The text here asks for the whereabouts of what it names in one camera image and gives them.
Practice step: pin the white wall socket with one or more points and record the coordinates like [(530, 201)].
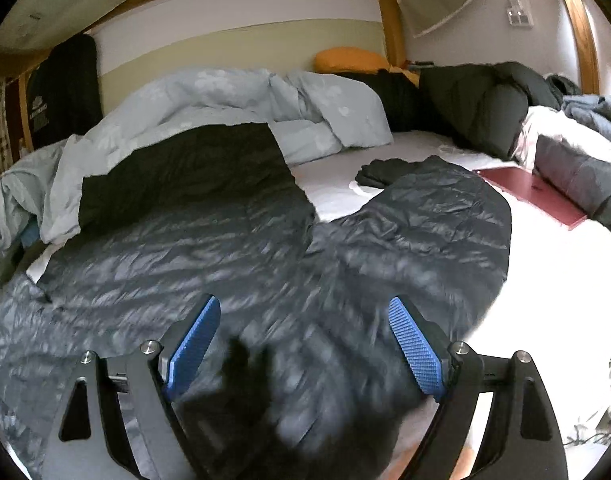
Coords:
[(519, 12)]

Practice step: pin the white pink garment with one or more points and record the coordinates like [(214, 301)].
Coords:
[(540, 120)]

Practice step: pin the red laptop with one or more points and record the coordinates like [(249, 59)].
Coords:
[(525, 187)]

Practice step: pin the black puffer jacket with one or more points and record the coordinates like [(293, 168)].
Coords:
[(235, 260)]

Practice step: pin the black hanging bag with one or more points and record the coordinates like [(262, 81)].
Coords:
[(65, 90)]

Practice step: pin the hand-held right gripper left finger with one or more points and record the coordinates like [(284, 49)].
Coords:
[(195, 345)]

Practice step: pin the blue cloth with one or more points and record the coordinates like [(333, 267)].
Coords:
[(29, 235)]

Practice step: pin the grey hoodie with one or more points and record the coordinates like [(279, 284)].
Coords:
[(575, 170)]

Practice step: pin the wooden bed headboard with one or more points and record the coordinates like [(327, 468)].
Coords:
[(391, 25)]

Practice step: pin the olive garment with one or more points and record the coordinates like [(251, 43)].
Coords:
[(0, 270)]

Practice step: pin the light blue duvet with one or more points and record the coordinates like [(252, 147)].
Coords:
[(185, 95)]

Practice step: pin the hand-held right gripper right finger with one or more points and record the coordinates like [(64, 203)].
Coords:
[(418, 350)]

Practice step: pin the orange pillow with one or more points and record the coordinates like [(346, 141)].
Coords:
[(350, 57)]

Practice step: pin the dark coat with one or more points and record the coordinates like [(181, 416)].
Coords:
[(475, 100)]

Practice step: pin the grey sweater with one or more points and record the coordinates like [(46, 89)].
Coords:
[(600, 110)]

